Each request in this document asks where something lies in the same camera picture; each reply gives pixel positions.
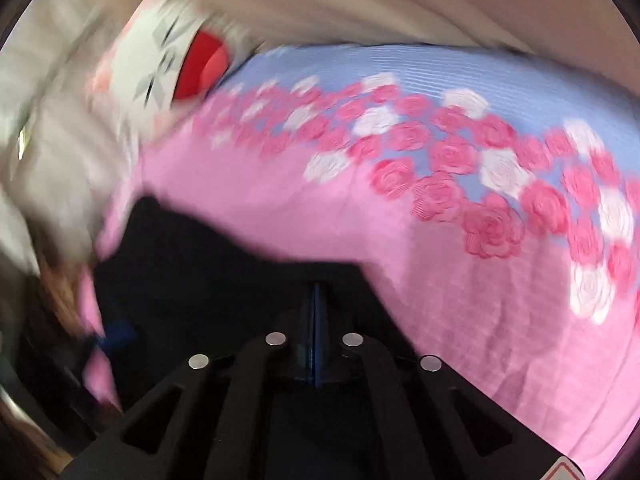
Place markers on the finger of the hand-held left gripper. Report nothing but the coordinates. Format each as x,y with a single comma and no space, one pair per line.
120,335

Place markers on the black pants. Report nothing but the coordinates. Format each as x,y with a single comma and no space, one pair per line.
210,280

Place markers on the beige cloth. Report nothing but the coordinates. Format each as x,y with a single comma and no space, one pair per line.
380,0

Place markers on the white cartoon face pillow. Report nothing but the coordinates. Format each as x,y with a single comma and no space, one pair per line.
155,45

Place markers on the pink blue floral blanket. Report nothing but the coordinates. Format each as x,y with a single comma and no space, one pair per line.
450,310

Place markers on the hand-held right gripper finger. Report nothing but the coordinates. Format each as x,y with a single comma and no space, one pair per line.
320,330
310,330

